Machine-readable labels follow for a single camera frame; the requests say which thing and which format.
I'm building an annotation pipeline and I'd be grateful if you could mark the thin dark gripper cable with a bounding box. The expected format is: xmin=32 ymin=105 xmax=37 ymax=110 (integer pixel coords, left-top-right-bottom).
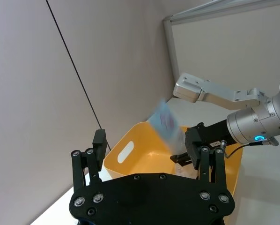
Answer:
xmin=220 ymin=138 xmax=279 ymax=159

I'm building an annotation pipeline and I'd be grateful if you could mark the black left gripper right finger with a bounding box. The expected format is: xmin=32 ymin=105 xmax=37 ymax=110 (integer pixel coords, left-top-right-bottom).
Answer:
xmin=185 ymin=127 xmax=228 ymax=188

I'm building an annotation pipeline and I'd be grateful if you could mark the blue plastic packet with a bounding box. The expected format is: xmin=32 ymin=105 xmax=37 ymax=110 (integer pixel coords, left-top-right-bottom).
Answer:
xmin=146 ymin=97 xmax=186 ymax=157

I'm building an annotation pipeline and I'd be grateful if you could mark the pale packet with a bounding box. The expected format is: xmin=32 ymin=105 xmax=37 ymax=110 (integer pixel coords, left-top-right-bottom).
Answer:
xmin=175 ymin=163 xmax=198 ymax=178

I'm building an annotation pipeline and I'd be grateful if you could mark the yellow plastic bin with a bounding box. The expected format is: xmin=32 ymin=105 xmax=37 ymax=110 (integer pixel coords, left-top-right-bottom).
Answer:
xmin=103 ymin=120 xmax=244 ymax=198

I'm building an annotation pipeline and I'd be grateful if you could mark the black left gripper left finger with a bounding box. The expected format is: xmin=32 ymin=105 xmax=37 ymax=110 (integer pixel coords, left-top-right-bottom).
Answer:
xmin=71 ymin=129 xmax=107 ymax=188

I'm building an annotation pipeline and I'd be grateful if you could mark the grey framed white panel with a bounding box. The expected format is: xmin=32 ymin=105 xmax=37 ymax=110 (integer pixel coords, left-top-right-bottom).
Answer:
xmin=162 ymin=0 xmax=280 ymax=111

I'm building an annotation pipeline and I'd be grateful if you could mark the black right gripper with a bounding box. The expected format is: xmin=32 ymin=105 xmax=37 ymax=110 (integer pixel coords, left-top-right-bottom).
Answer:
xmin=169 ymin=119 xmax=236 ymax=166

